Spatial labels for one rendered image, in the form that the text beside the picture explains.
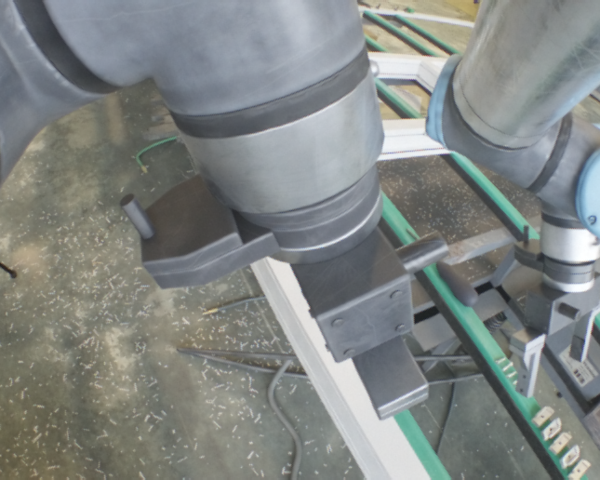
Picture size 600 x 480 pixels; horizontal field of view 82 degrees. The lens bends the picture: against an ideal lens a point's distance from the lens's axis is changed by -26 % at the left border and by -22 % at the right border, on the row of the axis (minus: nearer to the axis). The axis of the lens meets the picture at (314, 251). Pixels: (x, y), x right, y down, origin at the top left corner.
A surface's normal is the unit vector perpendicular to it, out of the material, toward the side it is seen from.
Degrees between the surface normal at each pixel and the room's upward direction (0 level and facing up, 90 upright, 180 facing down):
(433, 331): 0
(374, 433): 0
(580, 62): 133
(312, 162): 83
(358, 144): 74
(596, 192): 68
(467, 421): 0
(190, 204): 24
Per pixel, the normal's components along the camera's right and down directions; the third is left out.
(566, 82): -0.14, 0.99
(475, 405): 0.19, -0.66
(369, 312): 0.34, 0.66
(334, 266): -0.23, -0.63
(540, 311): -0.92, 0.22
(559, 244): -0.82, 0.26
